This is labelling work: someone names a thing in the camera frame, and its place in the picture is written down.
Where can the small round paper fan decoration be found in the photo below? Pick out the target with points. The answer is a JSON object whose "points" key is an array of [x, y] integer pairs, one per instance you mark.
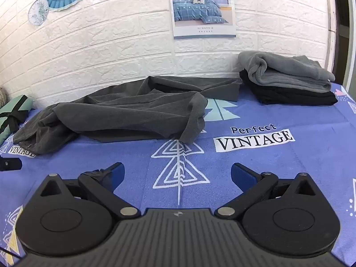
{"points": [[39, 12]]}

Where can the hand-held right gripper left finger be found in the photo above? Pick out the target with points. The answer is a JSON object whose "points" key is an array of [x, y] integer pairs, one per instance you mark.
{"points": [[118, 173]]}

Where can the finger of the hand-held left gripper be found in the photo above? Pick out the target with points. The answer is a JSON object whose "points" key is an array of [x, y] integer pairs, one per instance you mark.
{"points": [[11, 164]]}

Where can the folded black garment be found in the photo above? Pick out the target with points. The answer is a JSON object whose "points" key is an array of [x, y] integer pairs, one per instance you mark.
{"points": [[292, 96]]}

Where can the folded light grey garment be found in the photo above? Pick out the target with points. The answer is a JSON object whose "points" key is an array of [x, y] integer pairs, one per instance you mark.
{"points": [[286, 71]]}

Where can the wall poster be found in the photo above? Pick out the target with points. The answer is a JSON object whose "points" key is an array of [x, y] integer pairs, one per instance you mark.
{"points": [[201, 8]]}

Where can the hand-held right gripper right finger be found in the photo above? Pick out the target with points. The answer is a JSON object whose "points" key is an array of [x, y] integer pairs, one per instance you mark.
{"points": [[240, 175]]}

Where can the dark grey pants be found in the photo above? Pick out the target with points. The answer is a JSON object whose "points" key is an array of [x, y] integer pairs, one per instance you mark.
{"points": [[125, 108]]}

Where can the white door frame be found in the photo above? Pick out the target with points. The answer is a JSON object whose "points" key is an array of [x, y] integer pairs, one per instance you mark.
{"points": [[351, 33]]}

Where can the blue printed blanket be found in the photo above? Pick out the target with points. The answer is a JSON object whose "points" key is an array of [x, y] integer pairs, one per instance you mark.
{"points": [[278, 172]]}

